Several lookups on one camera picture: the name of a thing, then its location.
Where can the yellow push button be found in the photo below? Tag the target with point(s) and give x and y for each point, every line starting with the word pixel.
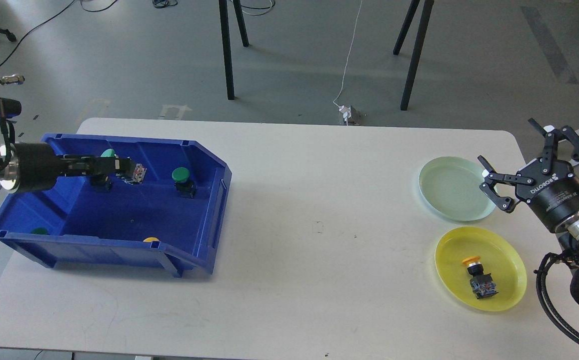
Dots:
pixel 481 283

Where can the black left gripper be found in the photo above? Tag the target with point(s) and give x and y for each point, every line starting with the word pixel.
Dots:
pixel 36 167

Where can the right black tripod legs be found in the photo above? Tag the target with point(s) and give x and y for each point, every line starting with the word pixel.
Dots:
pixel 425 18

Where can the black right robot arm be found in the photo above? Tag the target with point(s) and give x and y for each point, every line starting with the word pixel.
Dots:
pixel 500 189

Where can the yellow plate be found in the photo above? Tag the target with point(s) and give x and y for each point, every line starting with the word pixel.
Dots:
pixel 499 258

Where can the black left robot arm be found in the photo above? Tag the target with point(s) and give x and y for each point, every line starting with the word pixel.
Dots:
pixel 10 108

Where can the blue plastic bin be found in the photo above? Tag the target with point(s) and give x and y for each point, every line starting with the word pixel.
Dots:
pixel 90 227

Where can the light green plate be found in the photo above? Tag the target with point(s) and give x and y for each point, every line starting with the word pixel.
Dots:
pixel 450 188

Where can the green push button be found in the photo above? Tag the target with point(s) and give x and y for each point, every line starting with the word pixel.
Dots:
pixel 123 168
pixel 183 182

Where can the green button bottom left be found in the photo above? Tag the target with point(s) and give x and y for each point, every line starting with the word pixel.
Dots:
pixel 40 231

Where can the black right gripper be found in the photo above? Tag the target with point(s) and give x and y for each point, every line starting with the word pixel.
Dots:
pixel 557 195

